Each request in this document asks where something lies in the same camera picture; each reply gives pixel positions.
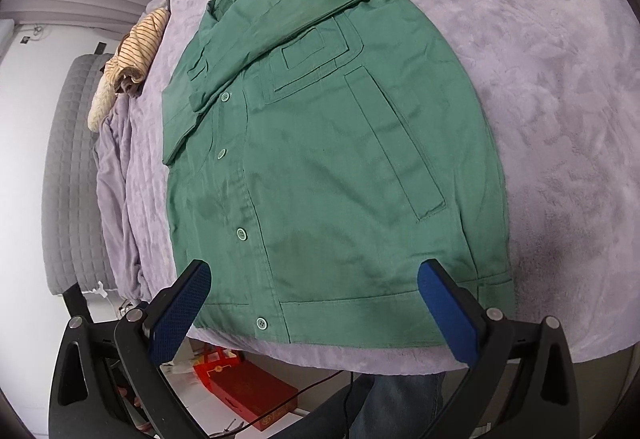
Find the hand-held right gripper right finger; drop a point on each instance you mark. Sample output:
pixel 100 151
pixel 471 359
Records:
pixel 447 314

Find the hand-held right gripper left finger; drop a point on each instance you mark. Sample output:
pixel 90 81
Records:
pixel 180 314

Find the green work jacket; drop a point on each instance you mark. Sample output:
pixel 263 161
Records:
pixel 325 169

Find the red box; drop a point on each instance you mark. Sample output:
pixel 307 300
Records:
pixel 250 389

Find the person's leg in jeans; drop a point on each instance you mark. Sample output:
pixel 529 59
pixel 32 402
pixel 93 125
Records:
pixel 400 409

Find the purple-grey plush blanket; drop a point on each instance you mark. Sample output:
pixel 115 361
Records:
pixel 550 119

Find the cream knitted cloth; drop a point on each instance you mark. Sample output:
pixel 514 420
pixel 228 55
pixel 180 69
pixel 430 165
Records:
pixel 100 104

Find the beige striped cloth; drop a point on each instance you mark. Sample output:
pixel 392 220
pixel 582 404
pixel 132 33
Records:
pixel 145 39

